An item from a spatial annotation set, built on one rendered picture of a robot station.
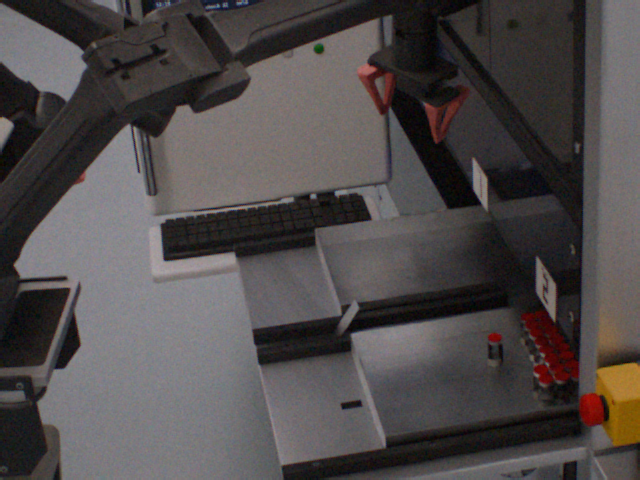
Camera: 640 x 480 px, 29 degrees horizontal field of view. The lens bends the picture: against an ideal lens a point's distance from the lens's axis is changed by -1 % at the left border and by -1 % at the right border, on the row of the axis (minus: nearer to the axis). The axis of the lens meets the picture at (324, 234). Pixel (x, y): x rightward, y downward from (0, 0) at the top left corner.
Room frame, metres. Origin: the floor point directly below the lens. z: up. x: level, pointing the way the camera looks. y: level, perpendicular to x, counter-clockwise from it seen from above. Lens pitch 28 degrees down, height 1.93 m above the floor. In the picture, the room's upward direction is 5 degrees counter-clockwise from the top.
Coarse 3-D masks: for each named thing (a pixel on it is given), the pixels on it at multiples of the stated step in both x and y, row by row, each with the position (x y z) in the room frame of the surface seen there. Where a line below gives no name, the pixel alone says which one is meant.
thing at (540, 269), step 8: (536, 256) 1.53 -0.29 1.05; (536, 264) 1.53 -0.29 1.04; (536, 272) 1.53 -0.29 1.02; (544, 272) 1.49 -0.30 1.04; (536, 280) 1.53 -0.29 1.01; (544, 280) 1.49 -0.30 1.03; (552, 280) 1.46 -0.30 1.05; (536, 288) 1.53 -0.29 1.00; (552, 288) 1.46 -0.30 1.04; (544, 296) 1.49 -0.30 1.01; (552, 296) 1.46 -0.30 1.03; (544, 304) 1.49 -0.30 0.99; (552, 304) 1.46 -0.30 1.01; (552, 312) 1.46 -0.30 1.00
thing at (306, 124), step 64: (256, 0) 2.26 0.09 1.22; (256, 64) 2.27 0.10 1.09; (320, 64) 2.28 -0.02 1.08; (192, 128) 2.25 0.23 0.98; (256, 128) 2.26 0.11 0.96; (320, 128) 2.28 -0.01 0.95; (384, 128) 2.29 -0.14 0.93; (192, 192) 2.25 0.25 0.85; (256, 192) 2.26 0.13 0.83; (320, 192) 2.28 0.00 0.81
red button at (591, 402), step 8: (584, 400) 1.23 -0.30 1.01; (592, 400) 1.23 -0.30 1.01; (600, 400) 1.23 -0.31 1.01; (584, 408) 1.23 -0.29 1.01; (592, 408) 1.22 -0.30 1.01; (600, 408) 1.22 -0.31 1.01; (584, 416) 1.22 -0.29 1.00; (592, 416) 1.22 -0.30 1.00; (600, 416) 1.22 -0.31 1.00; (592, 424) 1.22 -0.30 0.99; (600, 424) 1.22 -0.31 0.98
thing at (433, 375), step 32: (448, 320) 1.60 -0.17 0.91; (480, 320) 1.60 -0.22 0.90; (512, 320) 1.61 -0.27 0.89; (352, 352) 1.57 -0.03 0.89; (384, 352) 1.57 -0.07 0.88; (416, 352) 1.57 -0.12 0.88; (448, 352) 1.56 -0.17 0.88; (480, 352) 1.55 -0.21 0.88; (512, 352) 1.54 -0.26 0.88; (384, 384) 1.49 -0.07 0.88; (416, 384) 1.48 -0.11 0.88; (448, 384) 1.48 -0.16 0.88; (480, 384) 1.47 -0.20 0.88; (512, 384) 1.46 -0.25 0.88; (384, 416) 1.42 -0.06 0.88; (416, 416) 1.41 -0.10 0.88; (448, 416) 1.40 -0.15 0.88; (480, 416) 1.39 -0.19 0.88; (512, 416) 1.35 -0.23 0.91; (544, 416) 1.35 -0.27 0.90; (576, 416) 1.36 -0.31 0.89; (384, 448) 1.34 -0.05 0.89
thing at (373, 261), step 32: (352, 224) 1.93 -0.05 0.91; (384, 224) 1.93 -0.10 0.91; (416, 224) 1.94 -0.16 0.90; (448, 224) 1.95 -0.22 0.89; (480, 224) 1.95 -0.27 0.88; (320, 256) 1.87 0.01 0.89; (352, 256) 1.87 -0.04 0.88; (384, 256) 1.86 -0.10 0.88; (416, 256) 1.85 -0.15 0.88; (448, 256) 1.84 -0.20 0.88; (480, 256) 1.83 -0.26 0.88; (512, 256) 1.82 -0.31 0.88; (352, 288) 1.77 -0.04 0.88; (384, 288) 1.76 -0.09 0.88; (416, 288) 1.75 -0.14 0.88; (448, 288) 1.69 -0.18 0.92; (480, 288) 1.69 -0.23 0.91; (512, 288) 1.70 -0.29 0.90
